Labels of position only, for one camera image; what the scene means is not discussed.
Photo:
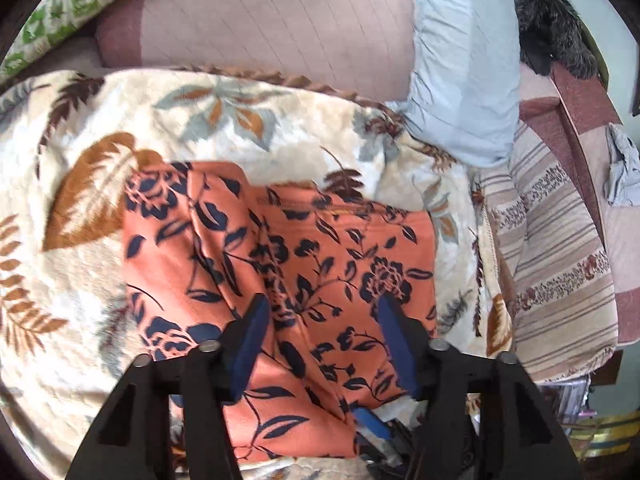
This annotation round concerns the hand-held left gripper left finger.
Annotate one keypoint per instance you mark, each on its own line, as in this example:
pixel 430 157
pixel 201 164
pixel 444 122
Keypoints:
pixel 250 345

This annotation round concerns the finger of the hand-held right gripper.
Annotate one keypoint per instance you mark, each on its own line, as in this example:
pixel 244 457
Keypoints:
pixel 371 421

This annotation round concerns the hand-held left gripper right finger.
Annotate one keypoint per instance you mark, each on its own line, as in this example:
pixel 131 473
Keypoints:
pixel 397 345

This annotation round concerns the orange floral pants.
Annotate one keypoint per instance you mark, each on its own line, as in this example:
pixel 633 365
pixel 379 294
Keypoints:
pixel 310 260

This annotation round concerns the striped floral sofa cushion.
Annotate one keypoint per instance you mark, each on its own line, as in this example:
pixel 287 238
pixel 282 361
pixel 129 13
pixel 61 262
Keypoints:
pixel 555 260

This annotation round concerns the leaf print fleece blanket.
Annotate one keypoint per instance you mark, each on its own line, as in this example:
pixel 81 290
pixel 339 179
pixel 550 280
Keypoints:
pixel 75 285

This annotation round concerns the gold box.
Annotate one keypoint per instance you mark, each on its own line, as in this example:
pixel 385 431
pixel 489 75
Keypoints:
pixel 600 435

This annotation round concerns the grey crumpled cloth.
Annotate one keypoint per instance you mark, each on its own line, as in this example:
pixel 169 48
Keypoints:
pixel 622 165

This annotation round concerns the light blue pillow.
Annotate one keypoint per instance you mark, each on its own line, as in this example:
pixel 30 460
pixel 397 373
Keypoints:
pixel 465 60

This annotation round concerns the mauve quilted bed sheet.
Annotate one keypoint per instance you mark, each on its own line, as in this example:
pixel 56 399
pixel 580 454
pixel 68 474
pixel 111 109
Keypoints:
pixel 275 20

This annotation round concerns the dark furry cloth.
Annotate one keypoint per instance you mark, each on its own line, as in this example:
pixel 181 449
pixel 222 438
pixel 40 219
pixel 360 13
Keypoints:
pixel 550 30

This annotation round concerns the green print quilt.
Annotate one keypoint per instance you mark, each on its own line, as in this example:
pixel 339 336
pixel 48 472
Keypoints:
pixel 65 10

